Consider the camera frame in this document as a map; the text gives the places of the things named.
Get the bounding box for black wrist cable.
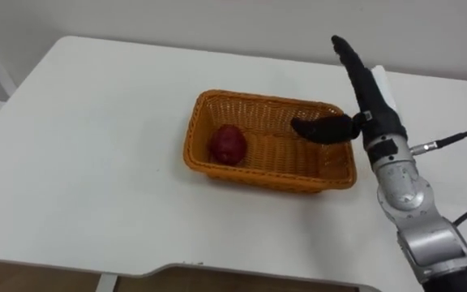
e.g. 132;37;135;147
409;126;467;227

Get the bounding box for red apple soft toy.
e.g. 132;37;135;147
208;123;248;166

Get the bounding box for white desk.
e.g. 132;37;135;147
0;35;467;292

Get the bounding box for orange woven basket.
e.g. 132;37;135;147
182;89;358;194

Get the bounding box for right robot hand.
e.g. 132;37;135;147
290;34;409;150

